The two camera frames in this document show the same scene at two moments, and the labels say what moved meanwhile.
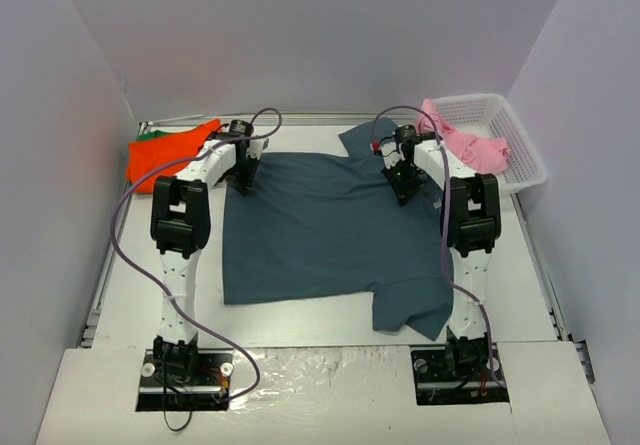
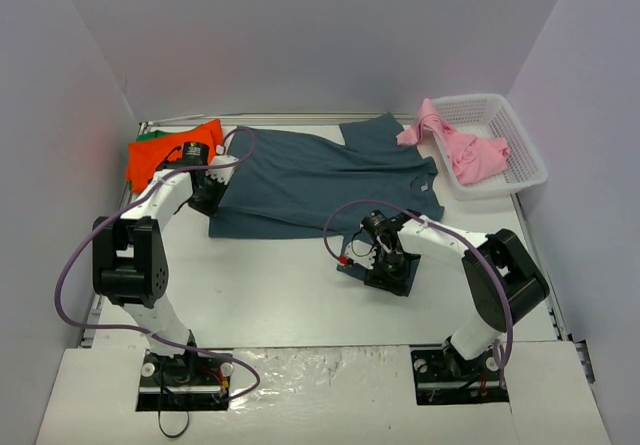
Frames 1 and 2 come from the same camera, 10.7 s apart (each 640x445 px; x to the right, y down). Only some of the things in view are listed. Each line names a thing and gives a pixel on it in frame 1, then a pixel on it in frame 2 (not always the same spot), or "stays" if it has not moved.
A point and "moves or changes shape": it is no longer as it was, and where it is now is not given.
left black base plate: [185, 380] stays
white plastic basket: [492, 116] stays
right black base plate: [436, 384] stays
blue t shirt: [330, 227] moves or changes shape
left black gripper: [240, 180] → [204, 200]
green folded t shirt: [153, 135] stays
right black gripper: [403, 188] → [388, 281]
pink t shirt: [482, 155] stays
